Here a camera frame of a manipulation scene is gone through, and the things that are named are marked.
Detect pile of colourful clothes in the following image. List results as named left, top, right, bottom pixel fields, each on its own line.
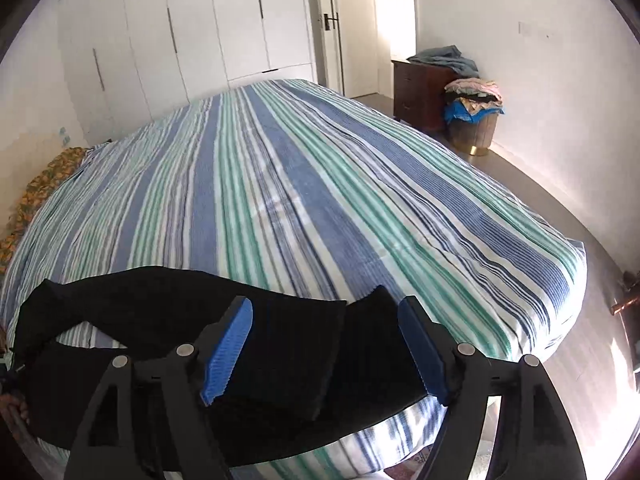
left=444, top=78, right=505, bottom=123

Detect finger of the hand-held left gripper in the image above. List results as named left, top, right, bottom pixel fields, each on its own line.
left=0, top=352, right=23, bottom=395

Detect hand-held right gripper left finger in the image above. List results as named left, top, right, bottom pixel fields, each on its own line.
left=62, top=296, right=254, bottom=480

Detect dark wooden nightstand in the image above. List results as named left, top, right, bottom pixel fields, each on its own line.
left=391, top=57, right=461, bottom=133

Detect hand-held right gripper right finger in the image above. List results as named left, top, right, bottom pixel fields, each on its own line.
left=397, top=296, right=588, bottom=480

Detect yellow floral cloth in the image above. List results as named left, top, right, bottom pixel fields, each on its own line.
left=0, top=146, right=91, bottom=273

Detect striped bed sheet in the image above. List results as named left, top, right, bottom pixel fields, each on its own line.
left=0, top=79, right=586, bottom=480

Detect blue-grey crumpled cloth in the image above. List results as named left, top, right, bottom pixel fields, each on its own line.
left=407, top=46, right=480, bottom=75

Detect white wardrobe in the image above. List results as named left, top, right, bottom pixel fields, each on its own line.
left=55, top=0, right=318, bottom=146

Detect grey laundry basket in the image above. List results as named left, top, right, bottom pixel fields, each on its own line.
left=446, top=112, right=498, bottom=156

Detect black pants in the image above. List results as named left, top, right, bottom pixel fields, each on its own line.
left=10, top=266, right=453, bottom=473

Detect white door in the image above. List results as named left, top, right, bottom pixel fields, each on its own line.
left=300, top=0, right=346, bottom=97

